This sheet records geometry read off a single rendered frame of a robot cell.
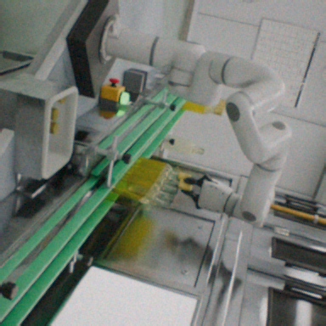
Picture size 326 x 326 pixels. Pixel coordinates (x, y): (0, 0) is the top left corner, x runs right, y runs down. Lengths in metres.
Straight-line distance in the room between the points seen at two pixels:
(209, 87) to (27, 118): 0.51
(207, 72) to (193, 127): 6.28
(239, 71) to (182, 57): 0.22
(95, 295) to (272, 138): 0.62
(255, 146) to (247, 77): 0.19
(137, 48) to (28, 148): 0.48
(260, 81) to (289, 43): 5.93
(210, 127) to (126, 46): 6.14
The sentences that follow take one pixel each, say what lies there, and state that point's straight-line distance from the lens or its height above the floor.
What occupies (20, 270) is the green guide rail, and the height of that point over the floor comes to 0.92.
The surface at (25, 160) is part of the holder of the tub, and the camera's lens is 1.21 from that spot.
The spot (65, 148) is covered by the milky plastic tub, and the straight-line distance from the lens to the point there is 1.33.
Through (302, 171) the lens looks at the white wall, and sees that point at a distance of 7.69.
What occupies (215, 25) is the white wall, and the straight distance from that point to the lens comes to 7.23.
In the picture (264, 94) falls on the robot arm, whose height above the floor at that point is 1.32.
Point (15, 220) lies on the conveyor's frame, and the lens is 1.15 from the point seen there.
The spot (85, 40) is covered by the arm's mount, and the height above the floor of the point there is 0.81.
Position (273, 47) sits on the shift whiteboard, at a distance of 7.18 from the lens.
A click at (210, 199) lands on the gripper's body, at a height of 1.26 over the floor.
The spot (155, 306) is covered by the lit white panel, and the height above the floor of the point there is 1.21.
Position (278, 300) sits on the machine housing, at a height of 1.54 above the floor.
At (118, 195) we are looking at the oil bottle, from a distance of 1.42.
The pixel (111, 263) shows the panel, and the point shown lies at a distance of 1.33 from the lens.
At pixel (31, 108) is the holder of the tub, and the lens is 1.15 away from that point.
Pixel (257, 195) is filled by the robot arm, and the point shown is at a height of 1.39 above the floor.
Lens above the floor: 1.30
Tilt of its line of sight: 9 degrees down
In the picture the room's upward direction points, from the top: 106 degrees clockwise
